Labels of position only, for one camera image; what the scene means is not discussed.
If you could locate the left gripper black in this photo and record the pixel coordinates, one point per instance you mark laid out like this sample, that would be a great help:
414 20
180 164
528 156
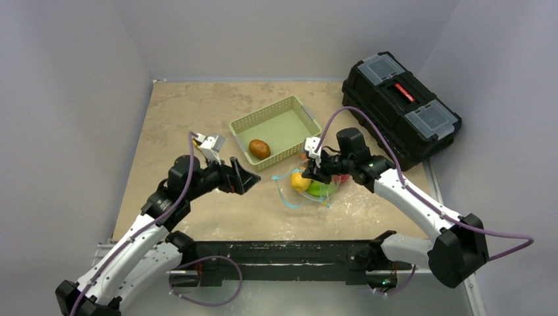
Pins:
235 178

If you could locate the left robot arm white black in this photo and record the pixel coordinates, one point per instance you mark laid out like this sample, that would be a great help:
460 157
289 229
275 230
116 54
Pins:
151 245

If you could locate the red fake apple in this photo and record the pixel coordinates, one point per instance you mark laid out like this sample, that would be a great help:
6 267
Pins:
342 178

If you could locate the yellow fake lemon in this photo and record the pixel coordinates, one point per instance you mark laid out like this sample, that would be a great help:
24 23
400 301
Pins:
298 183

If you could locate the brown fake kiwi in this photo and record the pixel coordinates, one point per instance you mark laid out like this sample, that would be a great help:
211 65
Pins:
259 149

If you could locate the aluminium frame rail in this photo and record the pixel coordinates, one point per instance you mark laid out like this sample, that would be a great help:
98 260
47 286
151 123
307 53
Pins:
470 285

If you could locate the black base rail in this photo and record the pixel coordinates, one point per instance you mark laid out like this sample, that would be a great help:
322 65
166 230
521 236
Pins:
354 262

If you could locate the green fake lime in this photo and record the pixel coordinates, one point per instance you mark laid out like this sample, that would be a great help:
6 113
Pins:
319 189

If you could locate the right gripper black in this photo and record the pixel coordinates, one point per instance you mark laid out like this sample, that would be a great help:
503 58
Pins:
317 170

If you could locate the clear zip top bag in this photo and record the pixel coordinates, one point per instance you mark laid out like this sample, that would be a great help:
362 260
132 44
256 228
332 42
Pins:
297 192

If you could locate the black toolbox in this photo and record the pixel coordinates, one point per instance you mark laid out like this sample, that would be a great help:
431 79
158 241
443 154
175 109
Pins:
402 113

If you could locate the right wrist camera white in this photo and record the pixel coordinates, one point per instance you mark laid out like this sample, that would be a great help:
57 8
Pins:
313 149

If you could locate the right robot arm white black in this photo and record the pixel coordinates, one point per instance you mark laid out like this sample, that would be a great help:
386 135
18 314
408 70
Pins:
454 247

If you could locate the green plastic basket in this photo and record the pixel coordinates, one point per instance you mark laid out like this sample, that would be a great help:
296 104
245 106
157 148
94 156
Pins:
283 126

